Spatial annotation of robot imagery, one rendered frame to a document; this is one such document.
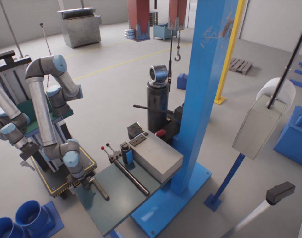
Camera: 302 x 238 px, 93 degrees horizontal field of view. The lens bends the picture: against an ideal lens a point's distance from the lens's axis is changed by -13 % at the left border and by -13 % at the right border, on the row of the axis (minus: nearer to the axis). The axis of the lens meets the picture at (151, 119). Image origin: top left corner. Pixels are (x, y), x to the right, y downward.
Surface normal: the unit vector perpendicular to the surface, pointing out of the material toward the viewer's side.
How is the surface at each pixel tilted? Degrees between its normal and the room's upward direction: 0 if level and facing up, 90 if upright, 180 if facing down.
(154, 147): 0
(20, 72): 90
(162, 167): 0
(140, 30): 90
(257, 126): 90
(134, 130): 0
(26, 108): 90
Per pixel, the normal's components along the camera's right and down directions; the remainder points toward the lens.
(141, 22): 0.63, 0.50
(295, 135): -0.72, 0.44
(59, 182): 0.00, -0.77
